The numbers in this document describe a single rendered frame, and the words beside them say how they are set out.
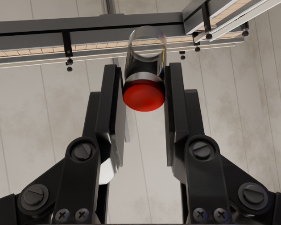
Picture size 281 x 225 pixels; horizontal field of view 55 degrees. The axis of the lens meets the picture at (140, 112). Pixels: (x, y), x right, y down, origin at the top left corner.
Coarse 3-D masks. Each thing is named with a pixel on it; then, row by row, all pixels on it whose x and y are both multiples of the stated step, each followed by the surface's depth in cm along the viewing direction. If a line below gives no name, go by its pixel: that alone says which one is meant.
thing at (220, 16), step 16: (192, 0) 92; (208, 0) 83; (224, 0) 76; (240, 0) 75; (256, 0) 67; (272, 0) 71; (192, 16) 94; (208, 16) 84; (224, 16) 87; (240, 16) 88; (192, 32) 100; (208, 32) 84; (224, 32) 92
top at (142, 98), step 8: (136, 80) 12; (144, 80) 12; (128, 88) 12; (136, 88) 12; (144, 88) 12; (152, 88) 12; (160, 88) 12; (128, 96) 13; (136, 96) 13; (144, 96) 13; (152, 96) 13; (160, 96) 13; (128, 104) 13; (136, 104) 13; (144, 104) 13; (152, 104) 13; (160, 104) 13
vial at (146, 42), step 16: (144, 32) 14; (160, 32) 15; (128, 48) 14; (144, 48) 14; (160, 48) 14; (128, 64) 13; (144, 64) 13; (160, 64) 13; (128, 80) 13; (160, 80) 13
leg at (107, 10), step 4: (104, 0) 99; (108, 0) 99; (112, 0) 100; (104, 4) 99; (108, 4) 99; (112, 4) 99; (104, 8) 99; (108, 8) 99; (112, 8) 99; (104, 12) 99; (108, 12) 99; (112, 12) 99
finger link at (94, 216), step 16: (80, 144) 10; (96, 144) 10; (64, 160) 9; (80, 160) 10; (96, 160) 9; (64, 176) 9; (80, 176) 9; (96, 176) 9; (64, 192) 9; (80, 192) 9; (96, 192) 9; (64, 208) 8; (80, 208) 8; (96, 208) 10
